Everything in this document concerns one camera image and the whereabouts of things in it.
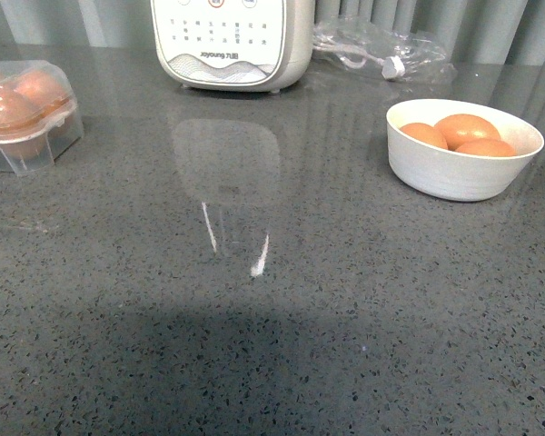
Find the brown egg in bowl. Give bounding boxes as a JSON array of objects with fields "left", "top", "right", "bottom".
[
  {"left": 456, "top": 138, "right": 517, "bottom": 157},
  {"left": 434, "top": 114, "right": 501, "bottom": 151},
  {"left": 400, "top": 123, "right": 449, "bottom": 150}
]

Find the brown egg in bowl left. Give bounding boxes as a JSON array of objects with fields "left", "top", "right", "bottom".
[{"left": 400, "top": 123, "right": 449, "bottom": 150}]

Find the white bowl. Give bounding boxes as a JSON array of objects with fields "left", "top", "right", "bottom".
[{"left": 386, "top": 99, "right": 544, "bottom": 202}]

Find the brown egg back right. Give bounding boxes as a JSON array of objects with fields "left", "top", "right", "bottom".
[{"left": 15, "top": 70, "right": 70, "bottom": 117}]

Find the brown egg in bowl front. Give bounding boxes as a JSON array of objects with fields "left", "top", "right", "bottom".
[{"left": 456, "top": 138, "right": 517, "bottom": 157}]

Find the brown egg in bowl back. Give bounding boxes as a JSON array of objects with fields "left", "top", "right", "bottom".
[{"left": 434, "top": 114, "right": 501, "bottom": 151}]

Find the white power cable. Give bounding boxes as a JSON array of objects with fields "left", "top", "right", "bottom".
[{"left": 312, "top": 38, "right": 405, "bottom": 82}]

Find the clear plastic egg box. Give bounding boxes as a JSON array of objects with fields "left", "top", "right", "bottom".
[{"left": 0, "top": 60, "right": 84, "bottom": 176}]

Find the white Joyoung cooker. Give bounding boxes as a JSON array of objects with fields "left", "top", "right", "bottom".
[{"left": 150, "top": 0, "right": 315, "bottom": 93}]

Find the brown egg front left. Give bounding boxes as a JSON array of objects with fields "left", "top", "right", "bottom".
[{"left": 0, "top": 86, "right": 41, "bottom": 132}]

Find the clear plastic bag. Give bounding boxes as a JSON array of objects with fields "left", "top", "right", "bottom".
[{"left": 312, "top": 16, "right": 456, "bottom": 84}]

